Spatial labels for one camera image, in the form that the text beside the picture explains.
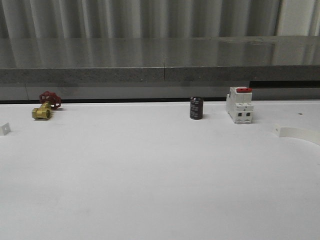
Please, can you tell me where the white half-ring clamp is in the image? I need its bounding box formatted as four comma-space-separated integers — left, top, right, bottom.
273, 124, 320, 146
0, 122, 11, 136

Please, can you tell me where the brass valve red handwheel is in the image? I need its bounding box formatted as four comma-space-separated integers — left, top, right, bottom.
31, 91, 62, 120

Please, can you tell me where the grey pleated curtain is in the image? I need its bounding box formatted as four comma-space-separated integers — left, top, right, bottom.
0, 0, 320, 39

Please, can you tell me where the white circuit breaker red switch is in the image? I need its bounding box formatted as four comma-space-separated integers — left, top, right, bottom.
226, 86, 254, 124

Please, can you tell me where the grey stone counter ledge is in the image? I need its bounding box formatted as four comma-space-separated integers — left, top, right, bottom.
0, 36, 320, 102

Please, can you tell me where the black cylindrical capacitor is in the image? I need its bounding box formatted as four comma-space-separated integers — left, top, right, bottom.
189, 96, 204, 120

